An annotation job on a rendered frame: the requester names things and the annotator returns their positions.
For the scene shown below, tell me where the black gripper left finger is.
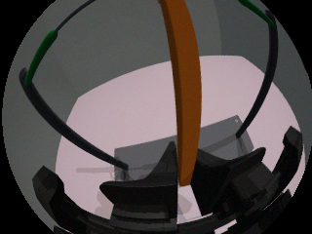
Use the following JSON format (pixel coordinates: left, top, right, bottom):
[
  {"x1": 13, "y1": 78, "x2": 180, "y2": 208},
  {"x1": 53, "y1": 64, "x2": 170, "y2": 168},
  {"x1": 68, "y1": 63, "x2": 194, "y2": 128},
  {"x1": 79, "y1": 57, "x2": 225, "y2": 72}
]
[{"x1": 99, "y1": 140, "x2": 178, "y2": 222}]

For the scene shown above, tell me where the orange long bar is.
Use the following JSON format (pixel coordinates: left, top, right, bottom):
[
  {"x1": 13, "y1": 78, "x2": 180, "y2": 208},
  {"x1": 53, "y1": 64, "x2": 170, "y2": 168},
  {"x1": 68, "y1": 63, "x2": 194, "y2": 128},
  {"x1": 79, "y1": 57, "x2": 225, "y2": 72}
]
[{"x1": 159, "y1": 0, "x2": 202, "y2": 186}]

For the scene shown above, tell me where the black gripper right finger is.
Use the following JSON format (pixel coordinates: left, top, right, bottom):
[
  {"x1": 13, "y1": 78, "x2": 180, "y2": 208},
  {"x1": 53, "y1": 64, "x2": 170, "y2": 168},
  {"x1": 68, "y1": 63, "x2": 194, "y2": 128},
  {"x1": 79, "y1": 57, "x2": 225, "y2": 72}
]
[{"x1": 190, "y1": 147, "x2": 266, "y2": 215}]

